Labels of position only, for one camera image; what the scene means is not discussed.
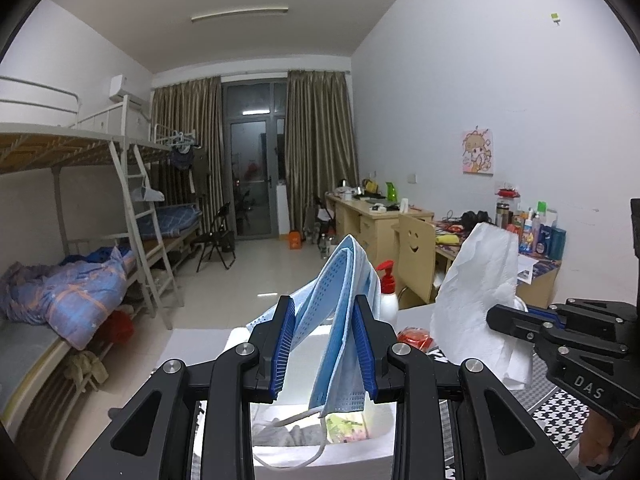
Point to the white lotion pump bottle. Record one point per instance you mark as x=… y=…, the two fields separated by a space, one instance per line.
x=389 y=305

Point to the dark hanging clothes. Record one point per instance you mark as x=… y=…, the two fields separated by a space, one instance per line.
x=187 y=165

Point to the black folding chair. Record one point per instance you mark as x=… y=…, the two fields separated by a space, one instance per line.
x=322 y=217
x=217 y=237

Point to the white tissue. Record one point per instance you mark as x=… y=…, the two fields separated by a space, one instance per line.
x=475 y=285

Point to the light wooden desk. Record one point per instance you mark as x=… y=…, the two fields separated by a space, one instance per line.
x=542 y=285
x=370 y=230

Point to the grey cloth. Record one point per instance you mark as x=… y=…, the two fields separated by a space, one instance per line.
x=295 y=435

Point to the floral green pink packet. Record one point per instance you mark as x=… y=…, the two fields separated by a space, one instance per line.
x=350 y=430

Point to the red cloth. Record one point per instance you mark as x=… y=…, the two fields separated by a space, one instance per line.
x=119 y=331

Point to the white bunk bed ladder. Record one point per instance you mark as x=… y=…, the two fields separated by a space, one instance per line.
x=140 y=235

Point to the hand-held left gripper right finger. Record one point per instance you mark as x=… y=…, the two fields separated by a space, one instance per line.
x=366 y=350

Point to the white cabinet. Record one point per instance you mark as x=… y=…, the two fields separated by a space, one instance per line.
x=283 y=210

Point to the white foam box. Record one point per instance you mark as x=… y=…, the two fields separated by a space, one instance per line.
x=350 y=467

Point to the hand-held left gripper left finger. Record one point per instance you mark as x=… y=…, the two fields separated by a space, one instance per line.
x=280 y=350

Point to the white metal bunk bed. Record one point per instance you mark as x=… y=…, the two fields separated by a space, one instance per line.
x=160 y=149
x=30 y=147

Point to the green plastic bottle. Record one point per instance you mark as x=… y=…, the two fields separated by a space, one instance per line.
x=392 y=191

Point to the blue mattress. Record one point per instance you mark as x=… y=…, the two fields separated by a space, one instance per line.
x=170 y=220

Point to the patterned desk mat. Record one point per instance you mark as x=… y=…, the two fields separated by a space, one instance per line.
x=547 y=265

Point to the black headphones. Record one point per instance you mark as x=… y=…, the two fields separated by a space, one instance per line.
x=475 y=217

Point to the ceiling tube light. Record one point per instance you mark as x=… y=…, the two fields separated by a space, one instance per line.
x=240 y=14

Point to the wooden chair with smiley face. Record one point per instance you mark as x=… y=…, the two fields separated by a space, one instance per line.
x=415 y=245

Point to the yellow cloth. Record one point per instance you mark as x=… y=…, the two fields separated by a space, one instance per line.
x=447 y=239

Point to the brown curtain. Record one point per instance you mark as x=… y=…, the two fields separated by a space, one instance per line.
x=320 y=135
x=200 y=125

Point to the blue plaid blanket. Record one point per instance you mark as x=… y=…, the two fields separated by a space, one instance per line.
x=75 y=300

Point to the green wall hook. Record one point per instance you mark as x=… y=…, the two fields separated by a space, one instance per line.
x=555 y=17

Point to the beige cloth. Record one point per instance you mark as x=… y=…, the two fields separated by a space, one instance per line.
x=85 y=370

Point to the grey mattress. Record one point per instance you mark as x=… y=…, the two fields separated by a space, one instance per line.
x=25 y=355

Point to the cartoon wall poster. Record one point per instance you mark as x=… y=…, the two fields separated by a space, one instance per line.
x=477 y=152

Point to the red snack packet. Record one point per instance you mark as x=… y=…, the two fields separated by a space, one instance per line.
x=415 y=336

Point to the glass balcony door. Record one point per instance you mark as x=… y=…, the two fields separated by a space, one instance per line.
x=250 y=150

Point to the orange jug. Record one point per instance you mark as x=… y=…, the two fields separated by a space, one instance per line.
x=295 y=241

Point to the blue face mask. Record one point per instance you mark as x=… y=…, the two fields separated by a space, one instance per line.
x=345 y=300

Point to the group of toiletry bottles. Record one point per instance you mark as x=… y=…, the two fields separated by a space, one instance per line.
x=540 y=232

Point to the white air conditioner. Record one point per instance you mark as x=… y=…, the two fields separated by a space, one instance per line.
x=120 y=87

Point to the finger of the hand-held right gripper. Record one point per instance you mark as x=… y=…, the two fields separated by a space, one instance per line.
x=590 y=312
x=510 y=320

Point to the printed paper sheets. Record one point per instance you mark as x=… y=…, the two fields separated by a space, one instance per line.
x=526 y=270

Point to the person's right hand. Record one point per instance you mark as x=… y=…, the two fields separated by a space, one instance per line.
x=597 y=440

